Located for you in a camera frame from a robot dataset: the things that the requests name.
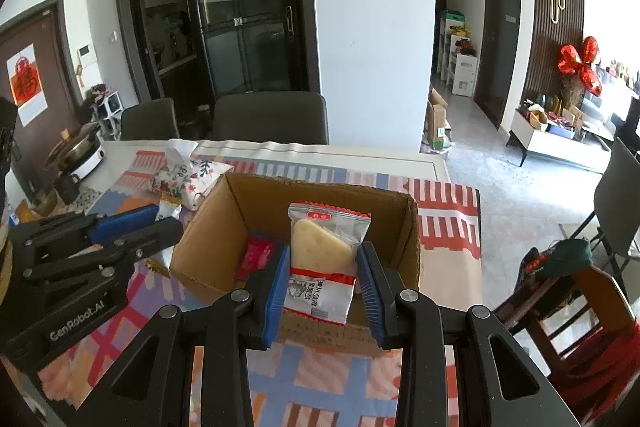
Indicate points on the red garment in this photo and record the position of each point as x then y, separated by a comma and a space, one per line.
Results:
605, 362

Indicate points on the white cake packet red stripe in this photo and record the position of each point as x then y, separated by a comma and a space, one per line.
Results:
320, 247

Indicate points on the white intercom panel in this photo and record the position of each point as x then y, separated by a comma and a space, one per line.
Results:
87, 54

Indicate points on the colourful patchwork tablecloth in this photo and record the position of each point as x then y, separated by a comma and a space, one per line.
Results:
320, 377

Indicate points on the red foil balloon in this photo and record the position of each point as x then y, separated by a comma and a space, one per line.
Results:
570, 62

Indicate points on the red snack packet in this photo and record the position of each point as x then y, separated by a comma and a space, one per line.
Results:
257, 257

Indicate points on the brass bowl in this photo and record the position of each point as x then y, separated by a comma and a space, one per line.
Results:
46, 204

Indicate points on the red paper door poster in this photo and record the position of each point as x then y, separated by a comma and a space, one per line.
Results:
25, 82

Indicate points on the white low sideboard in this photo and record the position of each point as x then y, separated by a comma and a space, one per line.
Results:
550, 142

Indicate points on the cardboard boxes on floor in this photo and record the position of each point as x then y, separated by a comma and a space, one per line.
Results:
437, 122

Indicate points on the small white snack packet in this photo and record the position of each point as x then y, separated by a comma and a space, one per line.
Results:
169, 211

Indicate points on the white drawer shelf unit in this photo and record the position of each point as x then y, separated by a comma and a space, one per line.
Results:
465, 77

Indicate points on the brown entrance door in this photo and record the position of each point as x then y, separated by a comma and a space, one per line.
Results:
55, 57

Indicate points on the brown cardboard box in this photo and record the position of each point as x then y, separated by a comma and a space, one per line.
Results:
235, 202

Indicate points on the dark interior door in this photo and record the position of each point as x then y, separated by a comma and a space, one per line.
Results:
500, 37

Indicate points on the floral placemat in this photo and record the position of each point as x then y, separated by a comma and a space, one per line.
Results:
87, 199

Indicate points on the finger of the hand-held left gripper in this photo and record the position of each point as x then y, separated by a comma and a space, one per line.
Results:
125, 219
150, 239

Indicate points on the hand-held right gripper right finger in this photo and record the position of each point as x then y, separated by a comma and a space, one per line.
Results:
370, 292

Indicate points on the grey dining chair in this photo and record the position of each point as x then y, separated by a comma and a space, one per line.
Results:
270, 119
150, 119

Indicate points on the black mug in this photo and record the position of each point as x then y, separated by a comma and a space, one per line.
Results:
67, 191

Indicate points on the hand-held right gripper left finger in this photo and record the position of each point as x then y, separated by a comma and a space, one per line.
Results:
277, 297

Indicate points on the dark grey chair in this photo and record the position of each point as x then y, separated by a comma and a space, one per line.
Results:
617, 207

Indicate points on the small golden brown snack packet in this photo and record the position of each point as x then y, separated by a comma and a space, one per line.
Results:
155, 266

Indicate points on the dark sliding glass door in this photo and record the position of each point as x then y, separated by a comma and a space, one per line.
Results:
240, 22

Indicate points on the electric hot pot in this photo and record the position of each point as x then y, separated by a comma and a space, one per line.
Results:
75, 157

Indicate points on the red brown wooden chair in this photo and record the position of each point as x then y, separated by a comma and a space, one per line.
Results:
600, 292

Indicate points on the dark green garment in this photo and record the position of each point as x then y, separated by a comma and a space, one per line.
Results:
567, 257

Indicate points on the white shoe rack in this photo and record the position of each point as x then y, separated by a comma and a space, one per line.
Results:
112, 107

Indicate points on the floral tissue box cover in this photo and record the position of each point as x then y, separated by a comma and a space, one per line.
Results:
192, 179

